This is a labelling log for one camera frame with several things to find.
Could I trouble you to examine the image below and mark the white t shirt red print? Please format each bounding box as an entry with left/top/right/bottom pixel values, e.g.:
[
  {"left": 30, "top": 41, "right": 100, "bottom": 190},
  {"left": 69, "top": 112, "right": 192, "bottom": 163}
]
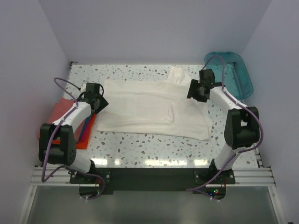
[{"left": 97, "top": 67, "right": 213, "bottom": 140}]

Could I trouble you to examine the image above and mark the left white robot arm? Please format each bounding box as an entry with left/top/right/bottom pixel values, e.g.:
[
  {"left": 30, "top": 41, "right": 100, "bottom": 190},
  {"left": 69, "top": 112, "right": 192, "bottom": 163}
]
[{"left": 38, "top": 83, "right": 108, "bottom": 183}]

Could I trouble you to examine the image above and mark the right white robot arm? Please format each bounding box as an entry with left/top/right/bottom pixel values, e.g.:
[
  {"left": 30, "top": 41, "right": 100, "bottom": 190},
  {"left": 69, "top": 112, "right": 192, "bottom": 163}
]
[{"left": 187, "top": 69, "right": 260, "bottom": 183}]

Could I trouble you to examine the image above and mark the folded blue t shirt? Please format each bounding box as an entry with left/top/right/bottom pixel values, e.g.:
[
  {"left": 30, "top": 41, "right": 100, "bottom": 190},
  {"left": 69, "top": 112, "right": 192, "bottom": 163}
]
[{"left": 78, "top": 115, "right": 92, "bottom": 141}]

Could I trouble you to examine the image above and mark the folded pink t shirt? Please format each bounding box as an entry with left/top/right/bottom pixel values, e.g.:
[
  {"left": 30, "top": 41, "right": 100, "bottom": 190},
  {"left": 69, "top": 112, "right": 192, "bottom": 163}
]
[{"left": 36, "top": 97, "right": 75, "bottom": 140}]

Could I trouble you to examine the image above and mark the teal plastic basket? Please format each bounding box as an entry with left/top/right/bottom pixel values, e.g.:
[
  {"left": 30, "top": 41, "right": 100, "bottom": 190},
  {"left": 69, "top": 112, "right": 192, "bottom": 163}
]
[{"left": 204, "top": 52, "right": 254, "bottom": 100}]

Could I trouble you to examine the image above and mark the folded orange t shirt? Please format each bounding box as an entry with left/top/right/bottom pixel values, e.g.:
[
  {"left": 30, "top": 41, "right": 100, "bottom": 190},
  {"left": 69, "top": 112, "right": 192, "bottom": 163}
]
[{"left": 51, "top": 113, "right": 97, "bottom": 150}]

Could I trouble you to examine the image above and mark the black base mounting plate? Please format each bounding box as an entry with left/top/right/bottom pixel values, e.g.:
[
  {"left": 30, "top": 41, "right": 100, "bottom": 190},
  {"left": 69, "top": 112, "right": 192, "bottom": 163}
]
[{"left": 69, "top": 168, "right": 236, "bottom": 199}]

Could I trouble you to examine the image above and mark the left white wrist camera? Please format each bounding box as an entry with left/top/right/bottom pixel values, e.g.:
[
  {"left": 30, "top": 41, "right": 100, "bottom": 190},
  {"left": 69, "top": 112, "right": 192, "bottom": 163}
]
[{"left": 80, "top": 83, "right": 87, "bottom": 92}]

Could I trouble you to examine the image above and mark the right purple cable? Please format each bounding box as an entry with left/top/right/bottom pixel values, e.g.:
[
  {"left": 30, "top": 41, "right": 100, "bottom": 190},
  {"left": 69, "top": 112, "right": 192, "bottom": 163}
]
[{"left": 186, "top": 55, "right": 265, "bottom": 193}]

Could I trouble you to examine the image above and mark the purple cable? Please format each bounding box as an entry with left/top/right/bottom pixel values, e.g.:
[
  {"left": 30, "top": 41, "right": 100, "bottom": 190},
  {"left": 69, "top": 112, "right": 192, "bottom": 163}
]
[
  {"left": 186, "top": 55, "right": 265, "bottom": 193},
  {"left": 41, "top": 77, "right": 82, "bottom": 183}
]

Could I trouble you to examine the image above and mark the aluminium frame rail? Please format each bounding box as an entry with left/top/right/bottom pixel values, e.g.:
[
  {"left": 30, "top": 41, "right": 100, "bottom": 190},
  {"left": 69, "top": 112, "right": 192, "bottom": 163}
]
[{"left": 30, "top": 167, "right": 276, "bottom": 187}]

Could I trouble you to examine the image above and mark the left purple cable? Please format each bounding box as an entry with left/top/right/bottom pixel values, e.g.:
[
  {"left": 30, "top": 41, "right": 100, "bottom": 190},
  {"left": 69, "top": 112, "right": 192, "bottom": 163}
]
[{"left": 41, "top": 77, "right": 82, "bottom": 183}]

